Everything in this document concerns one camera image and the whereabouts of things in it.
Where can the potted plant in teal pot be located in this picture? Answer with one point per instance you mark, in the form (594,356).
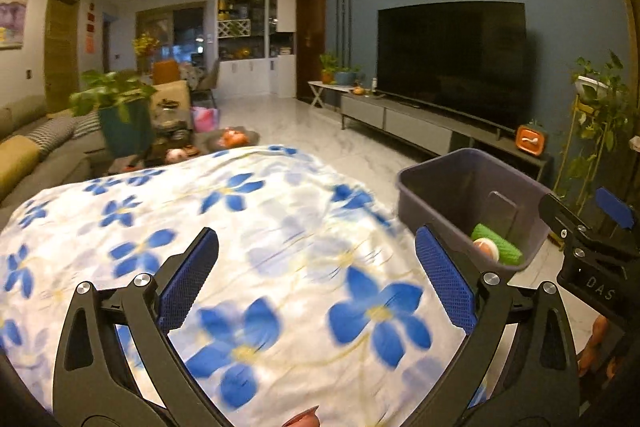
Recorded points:
(125,127)

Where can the pink gift bag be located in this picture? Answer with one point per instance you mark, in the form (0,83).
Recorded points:
(205,119)

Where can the orange chair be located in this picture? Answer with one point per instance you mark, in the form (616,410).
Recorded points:
(165,72)

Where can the yellow flowers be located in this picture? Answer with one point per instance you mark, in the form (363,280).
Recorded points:
(145,45)

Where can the person's right hand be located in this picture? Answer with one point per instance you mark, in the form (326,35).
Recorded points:
(597,347)

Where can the small white folding table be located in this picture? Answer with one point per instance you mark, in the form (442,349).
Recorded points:
(325,86)

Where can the light wooden door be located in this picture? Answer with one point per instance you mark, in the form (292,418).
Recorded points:
(62,47)

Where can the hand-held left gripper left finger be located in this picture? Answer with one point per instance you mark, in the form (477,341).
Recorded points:
(190,277)

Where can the dark coffee table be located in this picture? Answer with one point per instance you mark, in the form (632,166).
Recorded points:
(205,144)

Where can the grey television cabinet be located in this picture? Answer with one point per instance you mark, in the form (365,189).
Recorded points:
(415,127)

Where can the pink toy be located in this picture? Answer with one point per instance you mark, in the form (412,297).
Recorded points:
(175,156)

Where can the black television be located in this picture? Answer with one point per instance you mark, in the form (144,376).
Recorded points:
(450,62)

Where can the tall plant on stand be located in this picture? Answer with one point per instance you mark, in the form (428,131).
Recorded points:
(595,127)

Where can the purple painting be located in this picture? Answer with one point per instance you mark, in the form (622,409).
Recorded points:
(14,7)

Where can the orange desk clock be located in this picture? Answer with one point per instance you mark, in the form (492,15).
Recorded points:
(531,141)

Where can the orange toy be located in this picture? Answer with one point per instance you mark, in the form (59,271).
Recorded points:
(235,138)

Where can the person's left hand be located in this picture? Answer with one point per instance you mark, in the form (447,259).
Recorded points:
(302,417)

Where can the glass jar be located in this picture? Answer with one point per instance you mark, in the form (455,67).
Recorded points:
(170,114)

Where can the grey sofa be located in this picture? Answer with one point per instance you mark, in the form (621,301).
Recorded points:
(30,117)

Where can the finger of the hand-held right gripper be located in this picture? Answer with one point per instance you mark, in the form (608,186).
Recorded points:
(562,212)
(615,207)

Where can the grey plastic bin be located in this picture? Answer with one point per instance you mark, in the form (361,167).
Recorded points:
(440,192)

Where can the long yellow houndstooth cushion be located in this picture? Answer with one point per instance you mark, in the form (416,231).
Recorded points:
(20,157)

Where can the white display cabinet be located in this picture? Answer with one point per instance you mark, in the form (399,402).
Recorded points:
(250,77)

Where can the red wall decorations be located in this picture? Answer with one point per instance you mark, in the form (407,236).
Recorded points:
(91,27)

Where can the green foam net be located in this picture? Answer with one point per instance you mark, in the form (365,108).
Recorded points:
(507,247)

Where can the blue floral blanket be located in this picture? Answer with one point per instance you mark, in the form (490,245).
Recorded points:
(250,227)

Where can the dark wooden door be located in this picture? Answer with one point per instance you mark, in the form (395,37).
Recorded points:
(311,37)

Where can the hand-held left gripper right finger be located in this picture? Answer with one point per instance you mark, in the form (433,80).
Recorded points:
(445,277)

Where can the glass balcony door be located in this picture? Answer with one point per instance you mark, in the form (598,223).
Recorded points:
(165,42)

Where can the small potted plants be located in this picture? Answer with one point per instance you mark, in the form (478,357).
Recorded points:
(340,72)

